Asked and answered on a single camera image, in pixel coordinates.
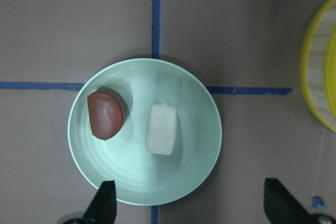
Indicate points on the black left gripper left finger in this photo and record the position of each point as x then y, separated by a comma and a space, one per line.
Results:
103, 207

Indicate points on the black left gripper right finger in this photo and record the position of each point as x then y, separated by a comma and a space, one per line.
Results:
280, 206

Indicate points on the white steamed bun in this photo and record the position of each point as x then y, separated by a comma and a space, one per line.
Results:
161, 129

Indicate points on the brown steamed bun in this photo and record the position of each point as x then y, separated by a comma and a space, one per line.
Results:
107, 113

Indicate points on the yellow top steamer layer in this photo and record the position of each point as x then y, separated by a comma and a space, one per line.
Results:
329, 72

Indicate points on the yellow steamer layer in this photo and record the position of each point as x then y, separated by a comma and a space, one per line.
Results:
329, 72
311, 63

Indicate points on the yellow bottom steamer layer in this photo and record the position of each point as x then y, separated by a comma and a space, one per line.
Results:
311, 63

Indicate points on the light green plate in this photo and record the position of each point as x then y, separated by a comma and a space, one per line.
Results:
143, 178

